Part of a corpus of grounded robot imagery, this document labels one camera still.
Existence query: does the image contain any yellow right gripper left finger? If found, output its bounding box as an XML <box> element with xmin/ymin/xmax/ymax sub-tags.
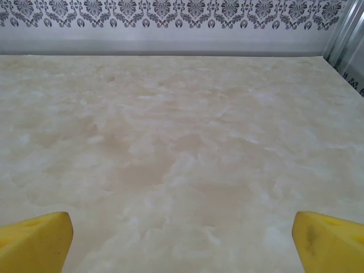
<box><xmin>0</xmin><ymin>211</ymin><xmax>74</xmax><ymax>273</ymax></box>

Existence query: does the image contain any aluminium frame post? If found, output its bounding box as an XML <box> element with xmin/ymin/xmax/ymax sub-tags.
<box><xmin>322</xmin><ymin>0</ymin><xmax>364</xmax><ymax>97</ymax></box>

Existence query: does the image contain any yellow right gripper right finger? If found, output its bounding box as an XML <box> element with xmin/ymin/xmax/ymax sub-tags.
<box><xmin>292</xmin><ymin>210</ymin><xmax>364</xmax><ymax>273</ymax></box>

